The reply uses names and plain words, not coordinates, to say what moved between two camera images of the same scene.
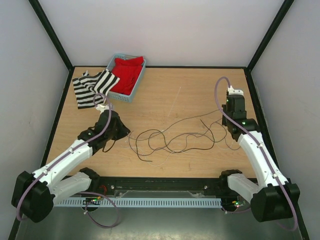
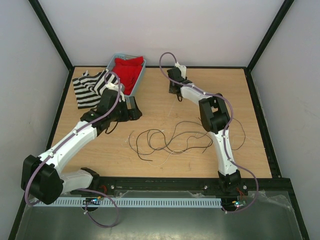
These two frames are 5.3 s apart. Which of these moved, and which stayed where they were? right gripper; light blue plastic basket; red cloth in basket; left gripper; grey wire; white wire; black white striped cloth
Moved: grey wire; right gripper; left gripper; white wire
Stayed: light blue plastic basket; black white striped cloth; red cloth in basket
